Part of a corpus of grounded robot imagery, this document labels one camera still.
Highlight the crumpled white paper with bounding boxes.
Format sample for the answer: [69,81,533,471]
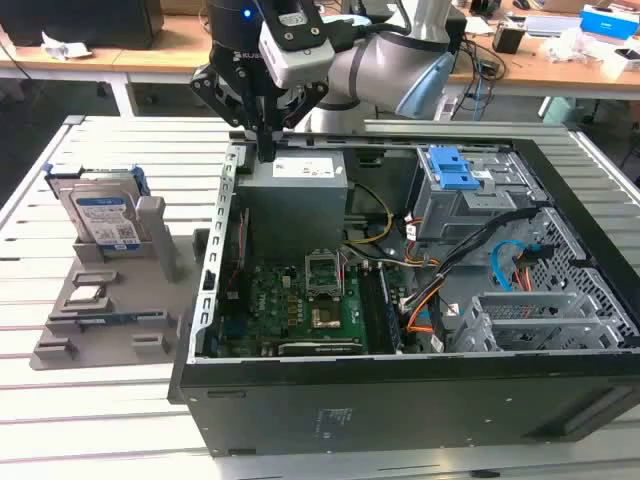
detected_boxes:
[40,30,92,62]

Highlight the brown cardboard box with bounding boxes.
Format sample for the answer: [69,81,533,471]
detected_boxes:
[162,0,209,15]

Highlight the grey parts rack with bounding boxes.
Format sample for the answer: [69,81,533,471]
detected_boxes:
[30,195,211,371]

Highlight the small black box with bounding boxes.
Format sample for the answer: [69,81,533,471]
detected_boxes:
[492,22,526,54]

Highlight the blue cardboard box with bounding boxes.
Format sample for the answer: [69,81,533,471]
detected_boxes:
[579,4,640,34]

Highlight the blue data wire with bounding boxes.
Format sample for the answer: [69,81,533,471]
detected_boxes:
[489,239,544,294]

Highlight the black cable bundle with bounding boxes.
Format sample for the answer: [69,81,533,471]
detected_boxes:
[399,207,544,311]

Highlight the blue RAM stick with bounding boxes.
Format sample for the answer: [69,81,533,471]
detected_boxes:
[74,312,166,326]

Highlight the clear plastic bags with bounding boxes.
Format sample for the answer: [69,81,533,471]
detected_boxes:
[542,27,640,76]

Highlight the metal socket cover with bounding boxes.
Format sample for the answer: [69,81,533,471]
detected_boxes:
[304,247,344,299]

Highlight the hard disk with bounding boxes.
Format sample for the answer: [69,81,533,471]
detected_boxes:
[43,164,147,251]

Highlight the CPU socket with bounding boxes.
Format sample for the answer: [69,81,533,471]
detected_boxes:
[309,295,340,332]

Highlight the black open PC case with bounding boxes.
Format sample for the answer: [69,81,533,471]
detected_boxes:
[167,130,640,459]

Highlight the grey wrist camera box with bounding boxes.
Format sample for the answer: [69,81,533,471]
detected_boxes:
[258,10,335,90]

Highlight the grey power supply unit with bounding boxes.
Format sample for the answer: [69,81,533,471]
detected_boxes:
[235,151,349,261]

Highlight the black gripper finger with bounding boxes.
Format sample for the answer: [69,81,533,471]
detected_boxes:
[267,83,329,162]
[189,67,268,162]

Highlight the grey metal drive cage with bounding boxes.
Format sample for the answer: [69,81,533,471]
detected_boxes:
[407,144,551,246]

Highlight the orange power wire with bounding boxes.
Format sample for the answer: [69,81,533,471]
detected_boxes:
[512,244,556,292]

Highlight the green motherboard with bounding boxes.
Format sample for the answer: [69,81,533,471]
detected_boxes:
[217,262,409,359]

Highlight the wooden desk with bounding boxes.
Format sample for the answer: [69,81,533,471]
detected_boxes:
[0,12,640,119]

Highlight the yellow power wires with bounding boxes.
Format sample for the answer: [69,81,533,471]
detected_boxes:
[344,184,395,246]

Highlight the black RAM slot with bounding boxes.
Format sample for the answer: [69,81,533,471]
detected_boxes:
[359,264,385,354]

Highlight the white power strip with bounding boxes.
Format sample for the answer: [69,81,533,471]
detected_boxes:
[434,94,459,121]

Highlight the large black box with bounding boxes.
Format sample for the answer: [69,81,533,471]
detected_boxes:
[0,0,165,50]

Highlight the orange wire bundle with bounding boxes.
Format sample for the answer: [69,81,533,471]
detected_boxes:
[405,294,436,335]

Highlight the blue plastic drive latch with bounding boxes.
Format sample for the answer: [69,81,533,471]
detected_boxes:
[428,144,484,191]

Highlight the black graphics card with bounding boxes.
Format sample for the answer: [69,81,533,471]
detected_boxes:
[277,338,366,357]

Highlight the pale green bin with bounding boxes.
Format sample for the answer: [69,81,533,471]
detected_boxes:
[542,96,599,126]

